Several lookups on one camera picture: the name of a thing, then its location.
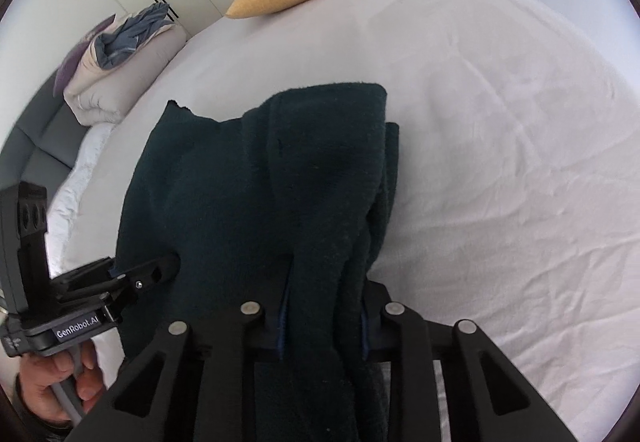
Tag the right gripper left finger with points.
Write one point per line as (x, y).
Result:
(194, 382)

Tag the person's left hand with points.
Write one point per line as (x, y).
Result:
(37, 374)

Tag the white pillow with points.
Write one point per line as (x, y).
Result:
(63, 211)

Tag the purple pillow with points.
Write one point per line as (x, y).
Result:
(67, 68)

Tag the blue grey crumpled cloth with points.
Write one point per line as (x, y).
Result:
(112, 48)

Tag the white bed sheet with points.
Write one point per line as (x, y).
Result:
(518, 191)

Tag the grey left gripper handle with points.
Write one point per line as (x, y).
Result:
(66, 391)

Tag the folded beige duvet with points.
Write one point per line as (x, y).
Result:
(98, 96)

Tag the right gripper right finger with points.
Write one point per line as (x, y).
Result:
(487, 397)

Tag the dark green knit sweater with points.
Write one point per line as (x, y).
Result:
(287, 205)

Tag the dark green upholstered headboard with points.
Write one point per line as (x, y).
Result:
(43, 145)

